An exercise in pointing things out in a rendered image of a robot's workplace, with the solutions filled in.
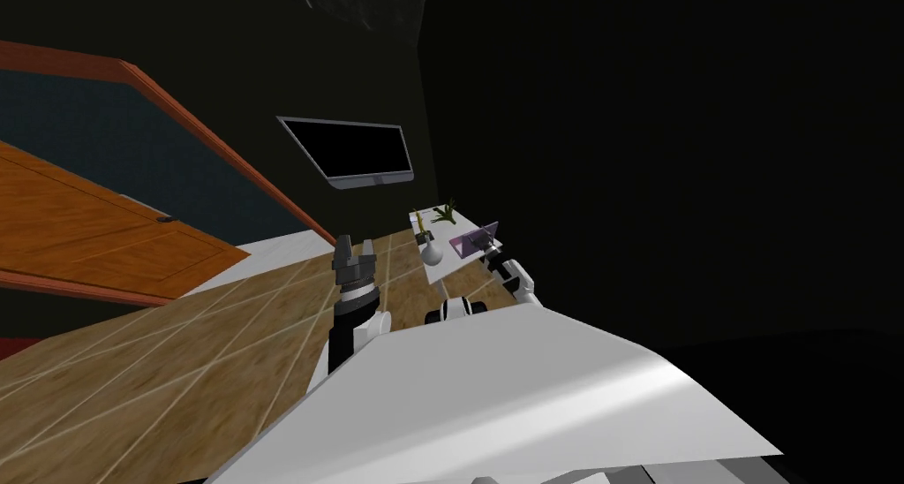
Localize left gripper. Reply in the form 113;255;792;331
332;234;380;289

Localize black wall television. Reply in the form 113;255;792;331
275;115;417;192

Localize orange wooden door leaf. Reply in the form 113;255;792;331
0;140;252;305

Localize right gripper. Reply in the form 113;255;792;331
469;229;501;261

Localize white table with plants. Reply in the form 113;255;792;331
407;198;505;288

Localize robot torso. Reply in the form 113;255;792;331
203;296;785;484

